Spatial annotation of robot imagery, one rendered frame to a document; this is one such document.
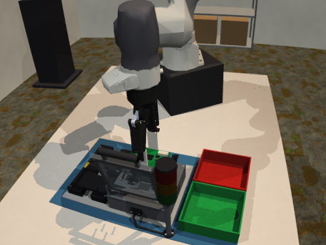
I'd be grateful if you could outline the green circuit board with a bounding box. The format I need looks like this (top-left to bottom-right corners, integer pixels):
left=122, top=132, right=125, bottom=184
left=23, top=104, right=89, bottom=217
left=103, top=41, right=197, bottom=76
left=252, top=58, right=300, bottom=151
left=146, top=148, right=171, bottom=167

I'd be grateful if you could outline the red open-top bin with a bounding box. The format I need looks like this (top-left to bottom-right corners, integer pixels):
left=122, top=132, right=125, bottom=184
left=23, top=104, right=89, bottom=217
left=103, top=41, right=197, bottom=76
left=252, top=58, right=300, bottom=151
left=193, top=149, right=251, bottom=191

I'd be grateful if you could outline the green bin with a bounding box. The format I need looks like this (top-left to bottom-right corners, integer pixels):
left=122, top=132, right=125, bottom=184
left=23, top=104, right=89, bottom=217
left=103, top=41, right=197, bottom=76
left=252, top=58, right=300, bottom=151
left=178, top=181, right=246, bottom=244

